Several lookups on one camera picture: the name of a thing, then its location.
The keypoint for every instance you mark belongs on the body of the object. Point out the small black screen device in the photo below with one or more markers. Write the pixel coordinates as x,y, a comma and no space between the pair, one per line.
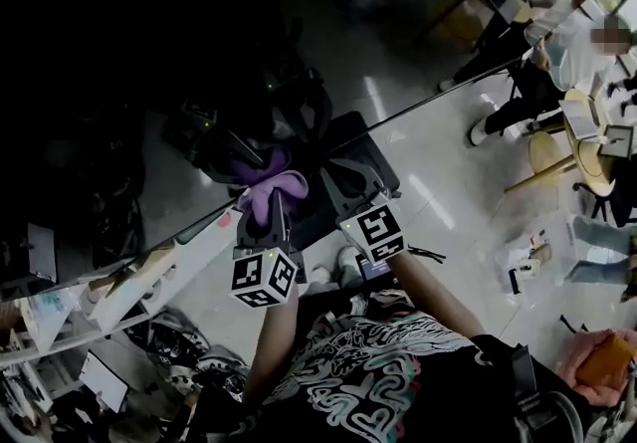
373,269

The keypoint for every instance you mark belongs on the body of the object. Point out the white tablet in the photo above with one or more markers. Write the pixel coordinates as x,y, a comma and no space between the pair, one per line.
104,381

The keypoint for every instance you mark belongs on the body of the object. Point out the black framed tablet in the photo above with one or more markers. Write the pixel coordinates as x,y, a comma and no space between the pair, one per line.
618,140

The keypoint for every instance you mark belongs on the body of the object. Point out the person's black printed shirt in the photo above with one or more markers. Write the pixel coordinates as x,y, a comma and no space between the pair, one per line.
373,381

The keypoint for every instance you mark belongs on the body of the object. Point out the person's white shoe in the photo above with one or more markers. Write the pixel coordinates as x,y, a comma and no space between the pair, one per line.
321,275
347,257

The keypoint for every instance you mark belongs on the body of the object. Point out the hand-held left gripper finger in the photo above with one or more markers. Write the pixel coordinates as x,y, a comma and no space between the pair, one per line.
279,222
246,232

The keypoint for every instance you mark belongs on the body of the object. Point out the orange pouch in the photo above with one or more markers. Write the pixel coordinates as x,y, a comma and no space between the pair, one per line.
607,361

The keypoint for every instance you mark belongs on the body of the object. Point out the purple fleece cloth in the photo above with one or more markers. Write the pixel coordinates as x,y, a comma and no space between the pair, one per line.
278,184

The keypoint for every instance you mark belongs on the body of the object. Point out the clear plastic bag of items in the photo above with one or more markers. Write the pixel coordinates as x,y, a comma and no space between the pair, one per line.
522,262

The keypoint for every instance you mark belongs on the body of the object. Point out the person's left forearm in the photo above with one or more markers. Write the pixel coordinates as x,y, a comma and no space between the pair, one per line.
274,346

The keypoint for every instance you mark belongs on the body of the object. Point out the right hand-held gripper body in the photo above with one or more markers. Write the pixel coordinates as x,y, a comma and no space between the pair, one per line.
373,232

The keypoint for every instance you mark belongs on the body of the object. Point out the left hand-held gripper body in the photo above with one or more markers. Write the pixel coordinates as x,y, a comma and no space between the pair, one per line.
259,277

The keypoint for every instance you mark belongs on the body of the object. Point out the person's grey trousers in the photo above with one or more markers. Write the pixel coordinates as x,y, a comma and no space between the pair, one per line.
348,282

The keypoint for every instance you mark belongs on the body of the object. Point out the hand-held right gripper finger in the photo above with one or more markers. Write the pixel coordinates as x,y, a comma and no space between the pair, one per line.
332,184
374,179

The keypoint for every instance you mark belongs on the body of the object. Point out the white shelf unit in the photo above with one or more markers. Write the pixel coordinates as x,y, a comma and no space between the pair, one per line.
124,296

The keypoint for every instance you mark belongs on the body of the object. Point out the person's right forearm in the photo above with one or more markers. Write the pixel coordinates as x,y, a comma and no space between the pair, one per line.
433,291

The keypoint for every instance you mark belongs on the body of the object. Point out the person's right white shoe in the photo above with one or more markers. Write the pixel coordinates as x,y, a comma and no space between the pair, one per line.
347,257

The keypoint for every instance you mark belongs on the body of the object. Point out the person's left white shoe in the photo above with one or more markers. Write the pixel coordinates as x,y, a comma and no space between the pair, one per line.
321,275

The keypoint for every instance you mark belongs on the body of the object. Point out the wooden stool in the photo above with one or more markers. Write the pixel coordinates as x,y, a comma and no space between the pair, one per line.
547,152

